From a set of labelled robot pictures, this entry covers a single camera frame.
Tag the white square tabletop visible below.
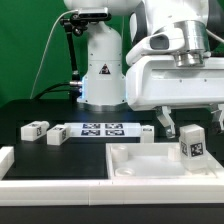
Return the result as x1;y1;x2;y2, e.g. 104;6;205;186
106;143;224;180

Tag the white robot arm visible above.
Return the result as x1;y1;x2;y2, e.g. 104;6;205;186
64;0;224;138

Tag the white U-shaped fence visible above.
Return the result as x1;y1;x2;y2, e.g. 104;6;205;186
0;147;224;206

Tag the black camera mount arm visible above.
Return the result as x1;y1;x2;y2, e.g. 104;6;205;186
60;16;87;85

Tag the grey camera on mount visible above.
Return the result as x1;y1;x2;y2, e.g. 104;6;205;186
78;8;110;21

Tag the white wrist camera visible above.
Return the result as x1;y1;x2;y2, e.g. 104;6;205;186
126;28;185;66

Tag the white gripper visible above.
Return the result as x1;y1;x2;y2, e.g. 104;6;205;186
126;55;224;138

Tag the white cable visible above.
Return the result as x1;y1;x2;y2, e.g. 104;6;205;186
29;9;80;100

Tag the white fiducial marker plate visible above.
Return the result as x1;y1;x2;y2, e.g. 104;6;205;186
68;123;141;138

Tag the black cable bundle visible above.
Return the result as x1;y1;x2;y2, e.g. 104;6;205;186
33;82;83;100

